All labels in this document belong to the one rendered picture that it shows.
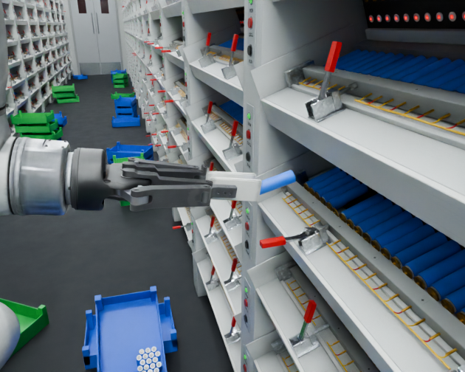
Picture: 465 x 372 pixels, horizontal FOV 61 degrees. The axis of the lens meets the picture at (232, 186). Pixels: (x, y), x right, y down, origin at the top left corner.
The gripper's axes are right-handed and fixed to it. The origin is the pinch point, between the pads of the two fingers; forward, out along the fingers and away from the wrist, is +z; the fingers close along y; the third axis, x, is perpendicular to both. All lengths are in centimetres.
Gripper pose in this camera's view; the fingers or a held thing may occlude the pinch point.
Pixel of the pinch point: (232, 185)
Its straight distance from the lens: 53.7
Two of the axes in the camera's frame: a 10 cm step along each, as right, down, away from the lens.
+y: -2.6, -3.6, 8.9
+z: 9.5, 0.4, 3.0
